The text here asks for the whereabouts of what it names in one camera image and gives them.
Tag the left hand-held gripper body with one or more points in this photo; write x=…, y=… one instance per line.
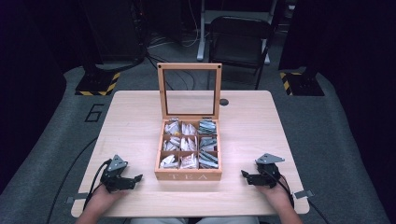
x=113, y=180

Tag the person's left hand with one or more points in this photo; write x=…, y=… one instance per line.
x=106, y=196

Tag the black folding chair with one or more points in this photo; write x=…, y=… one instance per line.
x=239, y=37

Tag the grey metal bracket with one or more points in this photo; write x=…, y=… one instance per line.
x=303, y=194
x=77, y=197

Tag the group of grey tea packets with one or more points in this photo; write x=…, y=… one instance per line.
x=208, y=143

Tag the black hazard-striped stand base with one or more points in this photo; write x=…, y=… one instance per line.
x=303, y=84
x=96, y=82

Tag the dark curtain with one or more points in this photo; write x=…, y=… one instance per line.
x=28, y=77
x=351, y=62

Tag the person's right hand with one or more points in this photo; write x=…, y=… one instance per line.
x=280, y=196

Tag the dark round table grommet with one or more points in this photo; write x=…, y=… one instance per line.
x=223, y=101

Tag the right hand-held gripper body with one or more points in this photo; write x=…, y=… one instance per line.
x=269, y=175

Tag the wooden tea box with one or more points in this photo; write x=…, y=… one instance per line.
x=188, y=175

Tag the group of white tea packets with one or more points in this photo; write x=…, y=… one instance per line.
x=180, y=144

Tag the black cabinet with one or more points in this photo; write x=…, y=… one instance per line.
x=115, y=28

